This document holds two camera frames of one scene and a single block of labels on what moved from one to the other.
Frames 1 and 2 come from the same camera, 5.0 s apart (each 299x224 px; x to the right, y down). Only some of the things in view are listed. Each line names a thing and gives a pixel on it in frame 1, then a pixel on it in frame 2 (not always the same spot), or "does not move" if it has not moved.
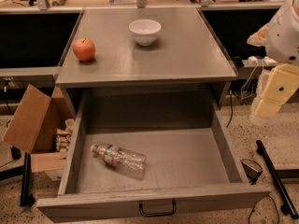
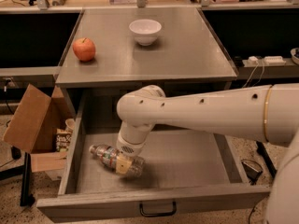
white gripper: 284,38 → 129,147
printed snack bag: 64,139 does not move
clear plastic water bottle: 130,162 does not move
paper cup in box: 69,123 does not move
